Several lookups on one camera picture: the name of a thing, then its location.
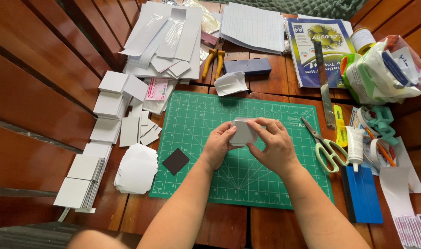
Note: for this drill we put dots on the person's right hand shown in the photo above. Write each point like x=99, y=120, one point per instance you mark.
x=276, y=145

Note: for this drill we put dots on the person's left hand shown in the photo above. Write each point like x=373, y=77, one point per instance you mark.
x=217, y=147

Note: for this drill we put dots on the white square card piece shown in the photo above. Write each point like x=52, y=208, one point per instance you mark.
x=244, y=132

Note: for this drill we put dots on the green cutting mat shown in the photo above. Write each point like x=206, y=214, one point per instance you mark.
x=238, y=152

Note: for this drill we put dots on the dark brown magnet square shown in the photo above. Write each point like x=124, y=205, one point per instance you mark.
x=175, y=161

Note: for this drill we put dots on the crumpled white paper piece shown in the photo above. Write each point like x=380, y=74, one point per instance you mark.
x=231, y=83

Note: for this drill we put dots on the yellow utility knife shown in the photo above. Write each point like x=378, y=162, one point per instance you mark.
x=340, y=126

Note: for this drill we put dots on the steel ruler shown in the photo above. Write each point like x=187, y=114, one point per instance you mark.
x=323, y=86

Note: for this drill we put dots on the small white card offcuts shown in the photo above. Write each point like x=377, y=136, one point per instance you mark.
x=141, y=126

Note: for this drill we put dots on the white glue tube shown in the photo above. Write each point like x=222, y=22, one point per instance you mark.
x=355, y=147

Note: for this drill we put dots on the pink printed card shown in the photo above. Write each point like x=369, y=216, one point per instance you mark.
x=157, y=89

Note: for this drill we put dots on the stack of white octagonal papers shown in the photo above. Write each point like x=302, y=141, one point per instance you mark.
x=137, y=169

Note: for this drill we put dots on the dark blue rectangular case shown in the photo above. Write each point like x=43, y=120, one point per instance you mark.
x=247, y=66

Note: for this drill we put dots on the blue plastic squeegee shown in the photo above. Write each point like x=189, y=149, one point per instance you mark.
x=362, y=195

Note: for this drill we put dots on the blue glossy paper pack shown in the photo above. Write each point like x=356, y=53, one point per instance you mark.
x=321, y=52

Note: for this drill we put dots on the double sided tape roll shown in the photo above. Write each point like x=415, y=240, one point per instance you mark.
x=379, y=152

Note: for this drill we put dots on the orange pencil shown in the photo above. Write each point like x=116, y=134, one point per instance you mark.
x=381, y=148

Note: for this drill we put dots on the teal tape dispenser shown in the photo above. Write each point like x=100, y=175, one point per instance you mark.
x=383, y=122

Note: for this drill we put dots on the pile of white film sheets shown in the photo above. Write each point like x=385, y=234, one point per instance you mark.
x=165, y=41

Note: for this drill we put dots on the stacks of white square boards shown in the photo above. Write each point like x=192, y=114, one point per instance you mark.
x=99, y=138

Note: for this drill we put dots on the stack of grid backing sheets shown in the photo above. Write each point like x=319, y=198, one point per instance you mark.
x=253, y=27

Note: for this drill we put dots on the white backing paper strip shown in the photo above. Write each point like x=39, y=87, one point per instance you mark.
x=398, y=188

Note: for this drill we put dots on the plastic bag of scraps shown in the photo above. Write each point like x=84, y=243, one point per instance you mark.
x=386, y=71

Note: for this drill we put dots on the white thread spool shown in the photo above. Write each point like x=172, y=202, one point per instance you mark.
x=362, y=39

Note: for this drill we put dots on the green quilted cloth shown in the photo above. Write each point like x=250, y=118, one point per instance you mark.
x=300, y=7

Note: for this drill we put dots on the person's leg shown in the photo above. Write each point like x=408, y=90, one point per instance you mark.
x=103, y=240

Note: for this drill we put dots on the stack of pink edged cards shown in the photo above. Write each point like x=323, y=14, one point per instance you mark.
x=413, y=231

